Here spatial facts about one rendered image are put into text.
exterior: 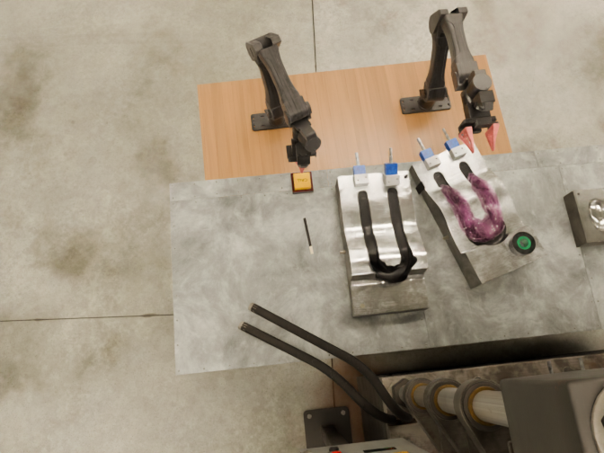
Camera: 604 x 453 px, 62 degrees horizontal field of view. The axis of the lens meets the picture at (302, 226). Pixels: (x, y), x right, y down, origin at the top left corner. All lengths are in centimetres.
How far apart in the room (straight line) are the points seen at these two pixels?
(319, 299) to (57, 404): 151
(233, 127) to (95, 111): 130
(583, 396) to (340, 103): 162
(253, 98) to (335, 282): 81
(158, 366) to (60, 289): 65
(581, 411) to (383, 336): 122
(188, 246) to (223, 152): 39
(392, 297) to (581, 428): 119
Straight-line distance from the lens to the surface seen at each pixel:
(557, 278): 207
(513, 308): 197
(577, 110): 342
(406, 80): 219
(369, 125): 206
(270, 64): 168
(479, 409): 107
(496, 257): 187
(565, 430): 70
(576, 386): 67
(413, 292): 181
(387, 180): 183
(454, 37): 179
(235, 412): 262
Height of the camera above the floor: 260
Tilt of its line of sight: 74 degrees down
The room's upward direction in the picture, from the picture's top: 4 degrees clockwise
